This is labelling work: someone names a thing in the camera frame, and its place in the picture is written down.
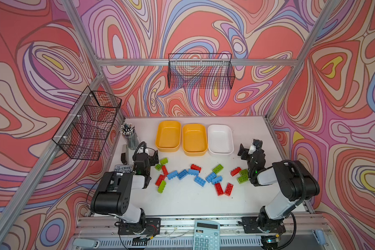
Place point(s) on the green lego brick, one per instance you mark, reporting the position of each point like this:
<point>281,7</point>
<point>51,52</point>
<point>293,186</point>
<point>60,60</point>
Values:
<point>161,186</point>
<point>158,167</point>
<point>218,169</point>
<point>163,161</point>
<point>244,172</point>
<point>243,179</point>

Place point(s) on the treehouse paperback book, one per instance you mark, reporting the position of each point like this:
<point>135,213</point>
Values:
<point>123,169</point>

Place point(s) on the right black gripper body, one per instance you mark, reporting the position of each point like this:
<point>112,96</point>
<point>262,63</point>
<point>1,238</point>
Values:
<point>248,153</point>

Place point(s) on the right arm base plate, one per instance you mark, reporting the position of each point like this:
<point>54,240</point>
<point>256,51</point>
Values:
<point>262,225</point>

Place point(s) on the black wire basket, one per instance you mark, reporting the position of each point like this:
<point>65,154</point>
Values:
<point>87,127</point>
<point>200,71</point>

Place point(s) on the left yellow plastic bin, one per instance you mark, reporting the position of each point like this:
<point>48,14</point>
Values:
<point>168,136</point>

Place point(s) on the yellow plastic bin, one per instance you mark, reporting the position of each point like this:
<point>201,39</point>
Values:
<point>194,140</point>
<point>168,136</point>

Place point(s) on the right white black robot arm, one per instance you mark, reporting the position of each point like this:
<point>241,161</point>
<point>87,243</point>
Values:
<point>295,182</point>

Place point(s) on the left black wire basket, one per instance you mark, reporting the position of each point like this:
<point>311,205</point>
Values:
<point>87,127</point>

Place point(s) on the middle yellow plastic bin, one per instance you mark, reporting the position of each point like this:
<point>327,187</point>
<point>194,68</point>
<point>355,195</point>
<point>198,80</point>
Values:
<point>194,140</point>

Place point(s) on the red lego brick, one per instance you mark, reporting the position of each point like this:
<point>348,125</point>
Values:
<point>228,189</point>
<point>195,168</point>
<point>160,179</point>
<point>219,189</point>
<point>235,171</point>
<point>164,170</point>

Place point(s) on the teal desk calculator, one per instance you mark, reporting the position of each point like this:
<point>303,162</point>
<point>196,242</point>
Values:
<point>206,235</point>

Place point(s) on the cup of pencils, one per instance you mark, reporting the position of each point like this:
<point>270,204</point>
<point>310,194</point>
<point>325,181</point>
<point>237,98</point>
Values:
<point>129,133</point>

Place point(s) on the back black wire basket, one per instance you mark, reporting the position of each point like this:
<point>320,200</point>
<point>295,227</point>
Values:
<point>200,71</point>

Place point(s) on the white plastic bin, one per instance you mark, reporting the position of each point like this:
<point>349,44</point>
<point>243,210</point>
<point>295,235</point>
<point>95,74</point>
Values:
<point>220,140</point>

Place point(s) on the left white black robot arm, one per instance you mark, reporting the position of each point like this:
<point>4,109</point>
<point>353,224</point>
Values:
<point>113,194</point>

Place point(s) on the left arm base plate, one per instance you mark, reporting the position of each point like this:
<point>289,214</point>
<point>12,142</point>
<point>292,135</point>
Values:
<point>146,226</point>

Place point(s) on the blue lego brick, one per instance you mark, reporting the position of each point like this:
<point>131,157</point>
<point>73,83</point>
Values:
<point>172,175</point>
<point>199,181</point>
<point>210,177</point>
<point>193,172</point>
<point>216,180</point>
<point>182,174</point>

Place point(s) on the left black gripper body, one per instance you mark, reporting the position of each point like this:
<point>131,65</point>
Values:
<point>151,159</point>

